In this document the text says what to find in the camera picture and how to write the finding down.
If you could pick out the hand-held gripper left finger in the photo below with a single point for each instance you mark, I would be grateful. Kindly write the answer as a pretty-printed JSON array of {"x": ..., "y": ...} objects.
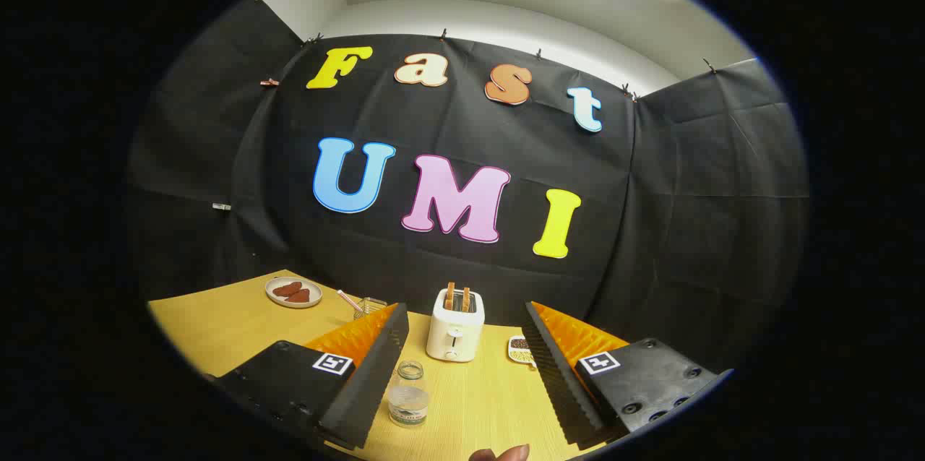
[{"x": 365, "y": 389}]

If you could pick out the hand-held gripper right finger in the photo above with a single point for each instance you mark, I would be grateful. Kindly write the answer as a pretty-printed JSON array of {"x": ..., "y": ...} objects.
[{"x": 560, "y": 381}]

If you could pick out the clear plastic bottle green label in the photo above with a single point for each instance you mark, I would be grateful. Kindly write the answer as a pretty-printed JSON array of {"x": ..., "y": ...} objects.
[{"x": 408, "y": 399}]

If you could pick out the white compartment spice tray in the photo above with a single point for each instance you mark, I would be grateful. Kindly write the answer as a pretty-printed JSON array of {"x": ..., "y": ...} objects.
[{"x": 517, "y": 350}]

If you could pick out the clear drinking glass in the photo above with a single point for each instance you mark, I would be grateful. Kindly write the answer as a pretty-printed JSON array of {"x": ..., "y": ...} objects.
[{"x": 368, "y": 308}]

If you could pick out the wooden table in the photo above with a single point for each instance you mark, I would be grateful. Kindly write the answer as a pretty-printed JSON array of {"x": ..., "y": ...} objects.
[{"x": 477, "y": 403}]

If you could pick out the white toaster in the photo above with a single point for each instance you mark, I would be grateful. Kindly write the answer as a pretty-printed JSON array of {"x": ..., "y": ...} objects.
[{"x": 454, "y": 334}]

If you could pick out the brown food piece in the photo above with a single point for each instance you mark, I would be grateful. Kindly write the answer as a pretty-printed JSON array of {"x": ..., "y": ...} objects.
[
  {"x": 287, "y": 289},
  {"x": 299, "y": 296}
]

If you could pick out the toast slice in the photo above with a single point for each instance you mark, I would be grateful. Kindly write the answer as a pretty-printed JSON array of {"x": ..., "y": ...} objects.
[
  {"x": 450, "y": 295},
  {"x": 466, "y": 299}
]

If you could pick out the small white plate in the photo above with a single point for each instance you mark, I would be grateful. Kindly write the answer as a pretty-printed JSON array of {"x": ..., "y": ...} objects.
[{"x": 278, "y": 298}]

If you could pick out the black backdrop cloth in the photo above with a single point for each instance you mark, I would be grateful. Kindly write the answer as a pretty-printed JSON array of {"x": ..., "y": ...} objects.
[{"x": 448, "y": 128}]

